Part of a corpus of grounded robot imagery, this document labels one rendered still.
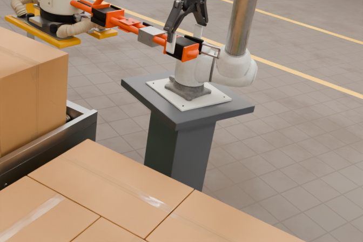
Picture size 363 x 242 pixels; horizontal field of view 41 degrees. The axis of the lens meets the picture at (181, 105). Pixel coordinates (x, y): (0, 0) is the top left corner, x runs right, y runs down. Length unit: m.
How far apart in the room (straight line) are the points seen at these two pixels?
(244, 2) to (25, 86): 0.99
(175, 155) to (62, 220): 0.79
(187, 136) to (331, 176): 1.41
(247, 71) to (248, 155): 1.27
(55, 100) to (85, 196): 0.52
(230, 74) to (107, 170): 0.73
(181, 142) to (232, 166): 0.95
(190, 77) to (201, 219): 0.73
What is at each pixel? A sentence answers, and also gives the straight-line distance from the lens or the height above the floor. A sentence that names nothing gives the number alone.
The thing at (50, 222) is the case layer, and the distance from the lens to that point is 1.92.
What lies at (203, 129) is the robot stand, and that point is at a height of 0.58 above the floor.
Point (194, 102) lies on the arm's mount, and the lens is 2.38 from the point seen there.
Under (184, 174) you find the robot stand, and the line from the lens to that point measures 2.62.
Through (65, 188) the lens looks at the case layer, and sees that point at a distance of 2.08.
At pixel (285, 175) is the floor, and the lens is 3.41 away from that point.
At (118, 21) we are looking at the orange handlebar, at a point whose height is 1.28.
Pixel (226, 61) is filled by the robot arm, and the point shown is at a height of 1.00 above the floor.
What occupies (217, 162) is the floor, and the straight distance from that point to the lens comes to 3.35.
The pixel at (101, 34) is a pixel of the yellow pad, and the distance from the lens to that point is 1.92.
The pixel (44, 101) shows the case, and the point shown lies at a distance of 2.26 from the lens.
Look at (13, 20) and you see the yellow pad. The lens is 2.01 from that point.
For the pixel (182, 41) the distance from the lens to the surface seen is 1.56.
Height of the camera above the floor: 1.82
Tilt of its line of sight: 27 degrees down
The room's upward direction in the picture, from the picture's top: 9 degrees clockwise
